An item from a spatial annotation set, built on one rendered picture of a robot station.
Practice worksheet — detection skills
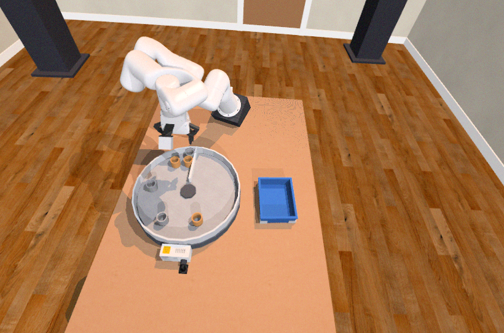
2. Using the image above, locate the blue tray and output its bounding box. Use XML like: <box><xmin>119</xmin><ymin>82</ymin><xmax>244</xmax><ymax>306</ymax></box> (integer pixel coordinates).
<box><xmin>258</xmin><ymin>177</ymin><xmax>298</xmax><ymax>224</ymax></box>

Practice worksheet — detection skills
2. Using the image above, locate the bronze bushing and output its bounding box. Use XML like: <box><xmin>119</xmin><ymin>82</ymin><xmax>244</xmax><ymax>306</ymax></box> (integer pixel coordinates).
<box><xmin>192</xmin><ymin>213</ymin><xmax>203</xmax><ymax>227</ymax></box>
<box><xmin>170</xmin><ymin>156</ymin><xmax>181</xmax><ymax>168</ymax></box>
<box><xmin>184</xmin><ymin>155</ymin><xmax>193</xmax><ymax>168</ymax></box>

